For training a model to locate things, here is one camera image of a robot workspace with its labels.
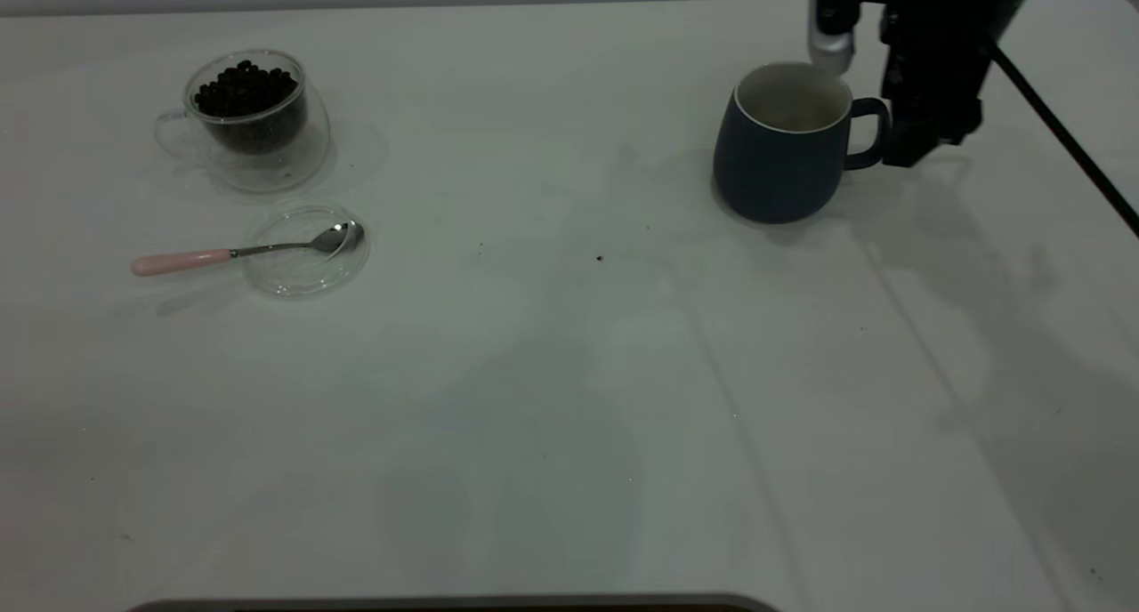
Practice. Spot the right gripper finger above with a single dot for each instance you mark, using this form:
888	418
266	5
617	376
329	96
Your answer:
930	132
832	47

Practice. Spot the pile of coffee beans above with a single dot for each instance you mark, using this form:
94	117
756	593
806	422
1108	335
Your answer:
245	92

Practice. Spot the clear double-wall glass cup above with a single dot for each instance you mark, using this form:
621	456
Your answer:
307	145

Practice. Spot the clear round glass lid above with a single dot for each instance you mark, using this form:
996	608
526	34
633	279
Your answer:
302	278

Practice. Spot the dark blue-grey ceramic mug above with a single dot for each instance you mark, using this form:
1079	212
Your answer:
774	172

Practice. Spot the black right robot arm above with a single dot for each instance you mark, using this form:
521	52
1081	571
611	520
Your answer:
1005	3

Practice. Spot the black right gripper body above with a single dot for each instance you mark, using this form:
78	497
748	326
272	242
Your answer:
934	34

